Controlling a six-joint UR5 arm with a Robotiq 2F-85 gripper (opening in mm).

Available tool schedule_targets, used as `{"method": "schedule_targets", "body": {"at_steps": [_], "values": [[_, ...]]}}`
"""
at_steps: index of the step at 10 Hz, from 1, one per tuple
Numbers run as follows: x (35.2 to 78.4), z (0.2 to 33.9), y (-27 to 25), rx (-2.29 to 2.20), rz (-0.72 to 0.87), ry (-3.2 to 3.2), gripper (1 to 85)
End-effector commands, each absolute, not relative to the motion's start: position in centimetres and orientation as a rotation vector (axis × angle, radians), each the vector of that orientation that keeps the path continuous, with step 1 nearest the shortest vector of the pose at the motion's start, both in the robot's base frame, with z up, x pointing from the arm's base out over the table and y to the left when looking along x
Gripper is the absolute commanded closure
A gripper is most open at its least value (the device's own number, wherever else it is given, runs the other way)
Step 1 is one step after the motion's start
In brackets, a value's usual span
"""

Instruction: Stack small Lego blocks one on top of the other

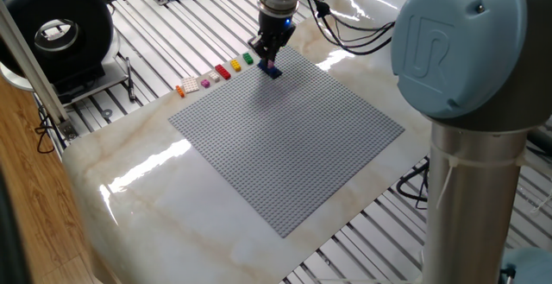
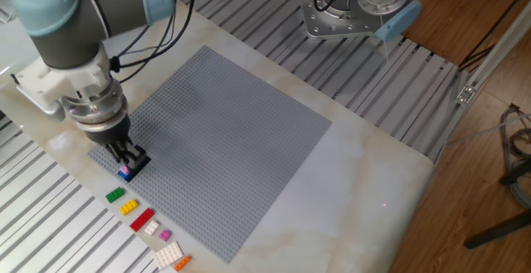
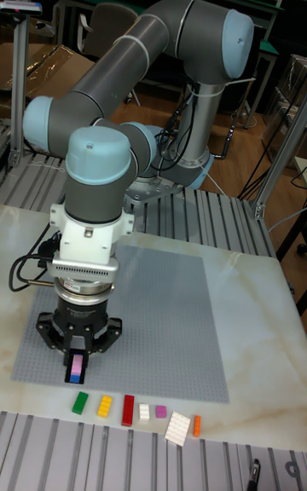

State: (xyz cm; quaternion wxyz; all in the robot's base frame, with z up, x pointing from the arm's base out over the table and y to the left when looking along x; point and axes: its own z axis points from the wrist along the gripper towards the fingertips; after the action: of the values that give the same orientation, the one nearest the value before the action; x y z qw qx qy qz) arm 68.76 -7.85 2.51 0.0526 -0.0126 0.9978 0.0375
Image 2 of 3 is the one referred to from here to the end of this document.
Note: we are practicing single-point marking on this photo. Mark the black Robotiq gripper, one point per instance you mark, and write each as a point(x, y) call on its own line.
point(110, 134)

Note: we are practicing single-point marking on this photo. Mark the light pink Lego brick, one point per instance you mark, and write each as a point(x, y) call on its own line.
point(124, 170)

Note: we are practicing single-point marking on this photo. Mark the black Lego plate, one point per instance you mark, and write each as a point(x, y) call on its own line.
point(145, 163)

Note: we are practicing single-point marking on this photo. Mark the green Lego brick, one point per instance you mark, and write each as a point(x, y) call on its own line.
point(115, 195)

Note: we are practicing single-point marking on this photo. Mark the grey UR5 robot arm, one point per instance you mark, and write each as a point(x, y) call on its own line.
point(66, 49)

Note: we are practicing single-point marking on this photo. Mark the yellow Lego brick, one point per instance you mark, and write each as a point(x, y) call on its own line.
point(129, 207)

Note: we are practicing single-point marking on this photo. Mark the red Lego brick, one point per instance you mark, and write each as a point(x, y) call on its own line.
point(142, 220)

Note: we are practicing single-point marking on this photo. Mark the small white Lego brick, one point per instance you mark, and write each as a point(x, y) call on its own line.
point(152, 227)

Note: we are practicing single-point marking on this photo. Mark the small magenta Lego brick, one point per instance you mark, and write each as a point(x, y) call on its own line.
point(165, 235)

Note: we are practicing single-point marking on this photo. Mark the grey Lego baseplate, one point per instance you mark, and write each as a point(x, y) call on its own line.
point(232, 157)

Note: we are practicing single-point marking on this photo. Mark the large white Lego plate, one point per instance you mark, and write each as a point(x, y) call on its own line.
point(168, 255)

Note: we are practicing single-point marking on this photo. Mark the orange Lego brick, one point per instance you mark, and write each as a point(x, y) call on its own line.
point(182, 263)

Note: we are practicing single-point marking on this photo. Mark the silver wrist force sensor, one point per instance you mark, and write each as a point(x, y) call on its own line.
point(97, 107)

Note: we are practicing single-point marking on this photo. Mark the glossy marble pattern mat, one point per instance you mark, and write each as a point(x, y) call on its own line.
point(352, 206)

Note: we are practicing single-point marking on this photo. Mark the black stand leg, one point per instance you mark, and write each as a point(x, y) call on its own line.
point(498, 229)

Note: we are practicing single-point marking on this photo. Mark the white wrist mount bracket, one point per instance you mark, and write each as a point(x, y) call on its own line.
point(54, 82)

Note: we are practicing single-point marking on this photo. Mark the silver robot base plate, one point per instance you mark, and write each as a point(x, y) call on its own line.
point(327, 24)

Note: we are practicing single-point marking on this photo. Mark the aluminium frame bar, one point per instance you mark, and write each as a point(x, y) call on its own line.
point(498, 49)

